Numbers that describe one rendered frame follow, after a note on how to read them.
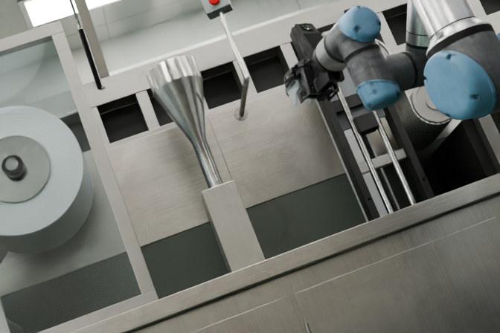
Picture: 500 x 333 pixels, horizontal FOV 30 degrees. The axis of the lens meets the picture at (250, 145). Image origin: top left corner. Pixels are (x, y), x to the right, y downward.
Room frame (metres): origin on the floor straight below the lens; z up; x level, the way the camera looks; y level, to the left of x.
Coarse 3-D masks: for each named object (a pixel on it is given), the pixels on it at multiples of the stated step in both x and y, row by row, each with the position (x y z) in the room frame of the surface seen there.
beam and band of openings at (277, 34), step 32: (352, 0) 2.66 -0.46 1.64; (384, 0) 2.67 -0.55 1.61; (480, 0) 2.80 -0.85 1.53; (256, 32) 2.60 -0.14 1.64; (288, 32) 2.62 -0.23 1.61; (384, 32) 2.67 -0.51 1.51; (224, 64) 2.59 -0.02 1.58; (256, 64) 2.67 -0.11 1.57; (288, 64) 2.61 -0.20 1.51; (96, 96) 2.52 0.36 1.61; (128, 96) 2.54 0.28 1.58; (224, 96) 2.65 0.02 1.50; (256, 96) 2.59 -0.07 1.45; (128, 128) 2.60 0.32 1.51; (160, 128) 2.54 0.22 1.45
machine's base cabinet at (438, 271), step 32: (448, 224) 2.03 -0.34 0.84; (480, 224) 2.04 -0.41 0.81; (352, 256) 2.00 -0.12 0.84; (384, 256) 2.01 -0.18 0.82; (416, 256) 2.02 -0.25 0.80; (448, 256) 2.03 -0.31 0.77; (480, 256) 2.04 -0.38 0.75; (256, 288) 1.96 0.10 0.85; (288, 288) 1.97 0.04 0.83; (320, 288) 1.98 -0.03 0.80; (352, 288) 1.99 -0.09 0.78; (384, 288) 2.00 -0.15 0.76; (416, 288) 2.01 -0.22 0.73; (448, 288) 2.02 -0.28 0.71; (480, 288) 2.03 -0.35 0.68; (192, 320) 1.94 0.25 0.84; (224, 320) 1.94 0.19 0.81; (256, 320) 1.95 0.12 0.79; (288, 320) 1.97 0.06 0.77; (320, 320) 1.98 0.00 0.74; (352, 320) 1.99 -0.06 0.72; (384, 320) 2.00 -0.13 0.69; (416, 320) 2.01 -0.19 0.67; (448, 320) 2.02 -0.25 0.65; (480, 320) 2.03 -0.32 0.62
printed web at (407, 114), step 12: (396, 108) 2.43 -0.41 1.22; (408, 108) 2.34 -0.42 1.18; (408, 120) 2.38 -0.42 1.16; (420, 120) 2.33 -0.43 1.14; (408, 132) 2.44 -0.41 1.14; (420, 132) 2.40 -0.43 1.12; (432, 132) 2.39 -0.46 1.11; (420, 144) 2.50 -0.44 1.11; (372, 156) 2.32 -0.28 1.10; (384, 180) 2.30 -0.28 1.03; (396, 204) 2.29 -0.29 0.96
